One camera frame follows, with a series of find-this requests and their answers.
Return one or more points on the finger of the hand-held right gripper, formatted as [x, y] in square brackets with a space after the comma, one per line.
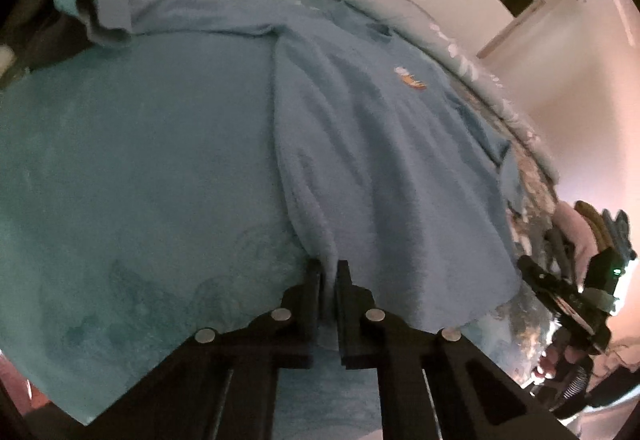
[547, 282]

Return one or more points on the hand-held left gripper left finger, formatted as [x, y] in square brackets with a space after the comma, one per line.
[312, 292]

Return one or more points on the person's right hand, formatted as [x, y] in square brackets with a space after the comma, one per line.
[549, 361]

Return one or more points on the light blue polo shirt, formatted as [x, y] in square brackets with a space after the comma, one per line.
[370, 170]

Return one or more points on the teal plush blanket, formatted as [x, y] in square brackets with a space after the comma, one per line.
[140, 180]

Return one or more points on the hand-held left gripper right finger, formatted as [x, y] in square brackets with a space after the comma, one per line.
[344, 292]

